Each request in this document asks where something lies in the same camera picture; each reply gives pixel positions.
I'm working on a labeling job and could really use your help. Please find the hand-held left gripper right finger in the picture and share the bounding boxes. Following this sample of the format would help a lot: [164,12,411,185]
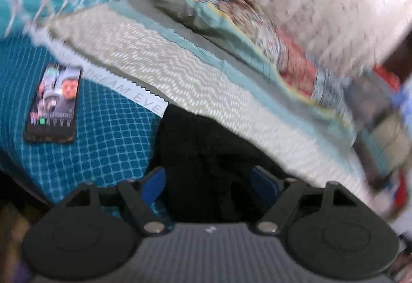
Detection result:
[249,165,358,235]

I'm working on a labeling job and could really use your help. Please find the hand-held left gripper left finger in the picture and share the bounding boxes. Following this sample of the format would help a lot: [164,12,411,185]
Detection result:
[59,165,170,235]

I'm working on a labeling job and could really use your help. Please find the black pants with zipper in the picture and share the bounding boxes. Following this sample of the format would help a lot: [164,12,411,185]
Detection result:
[151,104,292,225]

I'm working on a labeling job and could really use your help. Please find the patterned blue and beige bedsheet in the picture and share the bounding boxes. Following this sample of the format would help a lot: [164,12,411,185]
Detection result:
[0,0,388,229]

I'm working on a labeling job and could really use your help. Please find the patchwork floral quilt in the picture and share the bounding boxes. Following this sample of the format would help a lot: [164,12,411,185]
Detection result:
[178,0,366,144]

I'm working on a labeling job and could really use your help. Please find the black smartphone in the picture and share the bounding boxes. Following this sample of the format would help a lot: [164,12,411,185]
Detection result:
[24,63,84,145]

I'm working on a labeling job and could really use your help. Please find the pile of mixed cloths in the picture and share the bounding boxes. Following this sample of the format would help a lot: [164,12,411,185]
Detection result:
[346,66,412,217]

